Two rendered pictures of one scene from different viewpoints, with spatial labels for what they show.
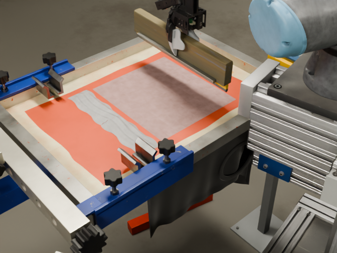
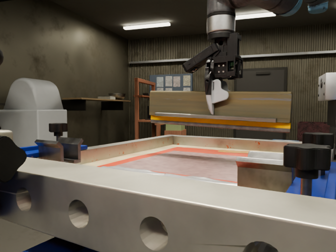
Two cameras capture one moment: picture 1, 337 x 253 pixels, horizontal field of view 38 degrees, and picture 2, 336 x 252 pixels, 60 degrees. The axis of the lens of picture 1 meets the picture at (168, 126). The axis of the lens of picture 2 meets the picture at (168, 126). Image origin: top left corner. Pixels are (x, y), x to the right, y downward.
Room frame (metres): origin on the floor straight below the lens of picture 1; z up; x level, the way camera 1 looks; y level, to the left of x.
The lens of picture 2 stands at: (0.57, 0.34, 1.10)
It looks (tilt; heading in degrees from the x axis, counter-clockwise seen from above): 3 degrees down; 341
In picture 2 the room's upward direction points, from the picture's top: straight up
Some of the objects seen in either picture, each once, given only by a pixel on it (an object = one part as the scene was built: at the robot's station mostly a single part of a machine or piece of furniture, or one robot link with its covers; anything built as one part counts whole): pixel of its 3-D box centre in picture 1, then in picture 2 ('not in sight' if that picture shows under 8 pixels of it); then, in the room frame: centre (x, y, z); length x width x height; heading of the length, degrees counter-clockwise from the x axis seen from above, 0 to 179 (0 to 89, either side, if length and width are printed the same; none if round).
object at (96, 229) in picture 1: (85, 238); not in sight; (0.64, 0.17, 1.02); 0.07 x 0.06 x 0.07; 131
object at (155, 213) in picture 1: (199, 169); not in sight; (1.10, -0.10, 0.77); 0.46 x 0.09 x 0.36; 131
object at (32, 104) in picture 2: not in sight; (33, 128); (5.61, 0.88, 0.78); 0.78 x 0.66 x 1.55; 53
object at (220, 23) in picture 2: not in sight; (221, 27); (1.28, -0.05, 1.31); 0.08 x 0.08 x 0.05
